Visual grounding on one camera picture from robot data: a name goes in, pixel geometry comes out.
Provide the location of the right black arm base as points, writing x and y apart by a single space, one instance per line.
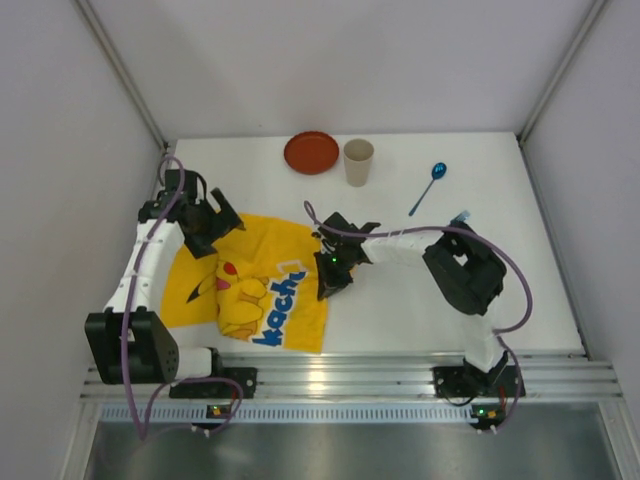
468 382

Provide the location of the aluminium mounting rail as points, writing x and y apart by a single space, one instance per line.
409 377

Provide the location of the beige paper cup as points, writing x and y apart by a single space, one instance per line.
357 156

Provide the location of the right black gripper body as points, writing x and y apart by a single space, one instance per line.
330 275

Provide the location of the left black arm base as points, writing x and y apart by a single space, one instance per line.
245 377

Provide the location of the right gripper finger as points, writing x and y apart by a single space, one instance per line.
328 275
337 281

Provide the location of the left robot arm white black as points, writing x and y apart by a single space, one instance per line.
128 339

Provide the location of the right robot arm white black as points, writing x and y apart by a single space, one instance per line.
449 273

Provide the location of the blue metal fork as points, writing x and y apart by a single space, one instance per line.
461 217

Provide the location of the right aluminium frame post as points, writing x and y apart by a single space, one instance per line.
585 28

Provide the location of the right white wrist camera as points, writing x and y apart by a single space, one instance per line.
328 240

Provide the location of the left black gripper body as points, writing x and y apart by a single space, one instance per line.
211 230

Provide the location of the yellow Pikachu cloth placemat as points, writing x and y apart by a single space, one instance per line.
260 286

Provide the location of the red round plate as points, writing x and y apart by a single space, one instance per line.
311 152

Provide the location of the aluminium frame post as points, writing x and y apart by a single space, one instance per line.
107 46
585 28

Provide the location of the blue metal spoon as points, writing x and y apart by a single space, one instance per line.
438 171

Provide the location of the perforated metal cable duct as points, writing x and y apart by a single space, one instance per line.
359 413

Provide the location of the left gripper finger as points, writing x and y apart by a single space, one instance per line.
226 219
201 244

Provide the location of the left aluminium frame post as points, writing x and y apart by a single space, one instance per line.
107 46

